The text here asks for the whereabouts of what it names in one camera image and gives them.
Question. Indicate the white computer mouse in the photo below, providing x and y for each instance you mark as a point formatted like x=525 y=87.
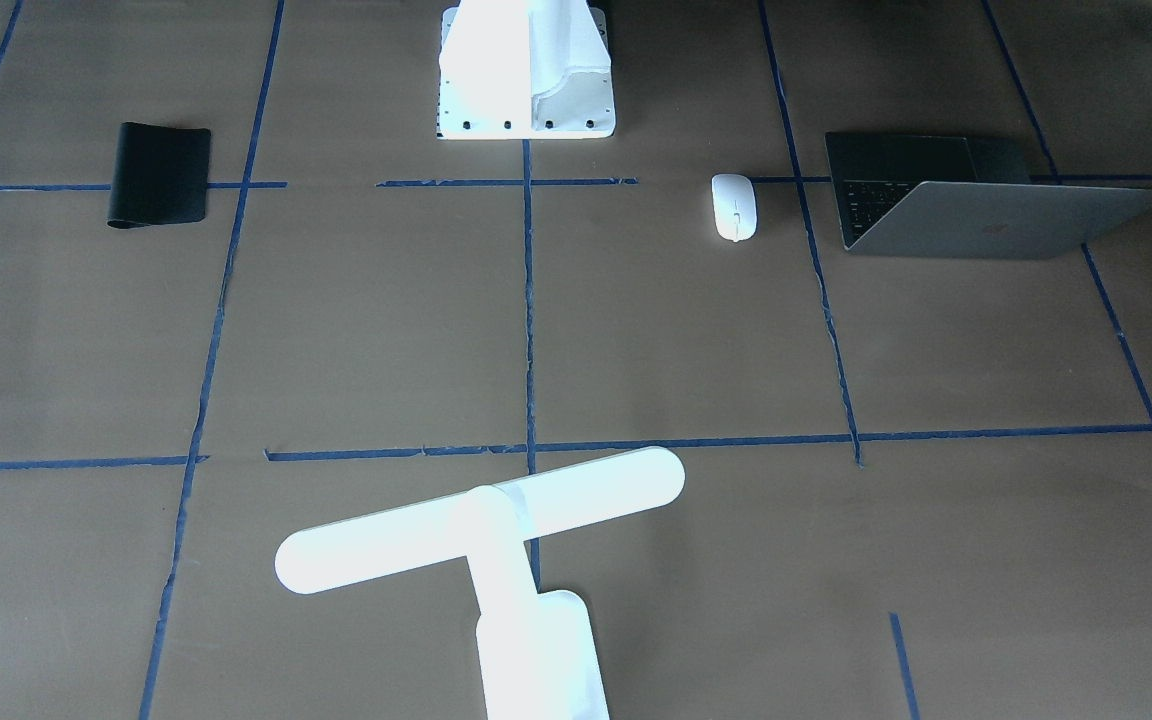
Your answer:
x=734 y=206

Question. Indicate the white desk lamp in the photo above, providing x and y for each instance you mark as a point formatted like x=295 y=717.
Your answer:
x=537 y=653

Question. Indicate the grey laptop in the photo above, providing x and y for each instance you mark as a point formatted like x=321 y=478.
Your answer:
x=963 y=197

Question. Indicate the black mouse pad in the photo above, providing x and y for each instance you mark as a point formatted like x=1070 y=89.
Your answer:
x=161 y=176

